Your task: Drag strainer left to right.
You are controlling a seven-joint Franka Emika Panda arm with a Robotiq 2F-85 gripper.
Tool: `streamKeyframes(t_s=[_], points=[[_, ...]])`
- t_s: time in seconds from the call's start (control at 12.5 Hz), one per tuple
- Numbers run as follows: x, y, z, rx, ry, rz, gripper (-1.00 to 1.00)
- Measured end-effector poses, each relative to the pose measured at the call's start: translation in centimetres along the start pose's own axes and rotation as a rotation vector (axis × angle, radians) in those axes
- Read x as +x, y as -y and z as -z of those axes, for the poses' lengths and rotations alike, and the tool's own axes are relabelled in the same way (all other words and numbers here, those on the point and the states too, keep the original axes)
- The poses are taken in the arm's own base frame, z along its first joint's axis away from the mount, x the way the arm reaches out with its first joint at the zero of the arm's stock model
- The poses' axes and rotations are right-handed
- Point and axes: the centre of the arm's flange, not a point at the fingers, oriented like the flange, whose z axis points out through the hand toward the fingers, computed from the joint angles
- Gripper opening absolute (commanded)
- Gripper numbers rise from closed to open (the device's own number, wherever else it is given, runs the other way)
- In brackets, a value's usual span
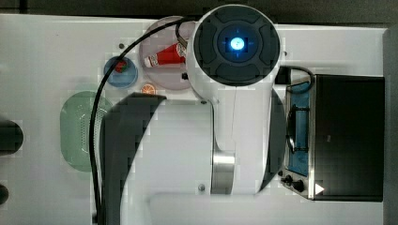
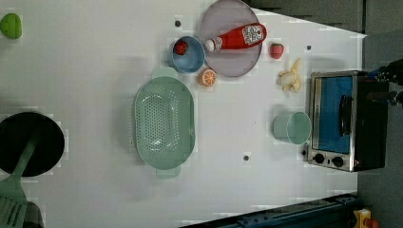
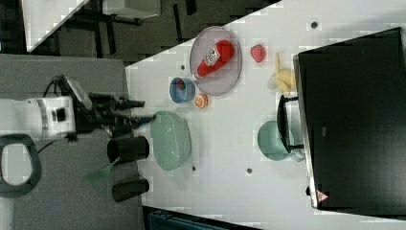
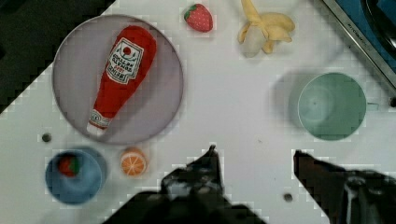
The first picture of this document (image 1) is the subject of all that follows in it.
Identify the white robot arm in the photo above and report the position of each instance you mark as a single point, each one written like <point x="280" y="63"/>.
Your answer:
<point x="226" y="144"/>

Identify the dark object lower left edge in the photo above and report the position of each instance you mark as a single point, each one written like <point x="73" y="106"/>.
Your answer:
<point x="4" y="194"/>

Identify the strawberry in blue bowl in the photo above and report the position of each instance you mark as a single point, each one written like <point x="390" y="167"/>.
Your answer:
<point x="121" y="66"/>

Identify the orange slice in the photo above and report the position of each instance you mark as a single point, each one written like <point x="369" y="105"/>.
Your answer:
<point x="148" y="88"/>

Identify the black toaster oven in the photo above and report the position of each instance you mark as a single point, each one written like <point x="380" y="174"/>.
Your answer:
<point x="334" y="143"/>

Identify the green oval strainer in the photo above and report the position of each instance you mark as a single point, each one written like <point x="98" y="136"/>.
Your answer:
<point x="74" y="130"/>

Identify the red ketchup bottle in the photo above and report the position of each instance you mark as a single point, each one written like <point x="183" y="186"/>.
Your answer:
<point x="172" y="55"/>

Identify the blue bowl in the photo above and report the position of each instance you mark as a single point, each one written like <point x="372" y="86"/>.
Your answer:
<point x="126" y="78"/>

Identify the black object at left edge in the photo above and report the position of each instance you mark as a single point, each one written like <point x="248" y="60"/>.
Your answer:
<point x="11" y="137"/>

